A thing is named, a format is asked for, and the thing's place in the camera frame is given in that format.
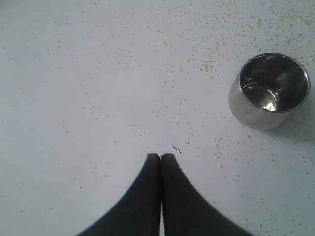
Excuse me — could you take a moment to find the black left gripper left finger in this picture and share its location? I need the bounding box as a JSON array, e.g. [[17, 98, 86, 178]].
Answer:
[[79, 153, 161, 236]]

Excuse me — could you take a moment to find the stainless steel cup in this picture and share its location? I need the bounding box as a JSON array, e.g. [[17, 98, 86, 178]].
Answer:
[[228, 53, 311, 131]]

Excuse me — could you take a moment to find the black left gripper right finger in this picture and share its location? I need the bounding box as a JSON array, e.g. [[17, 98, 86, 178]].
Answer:
[[161, 153, 251, 236]]

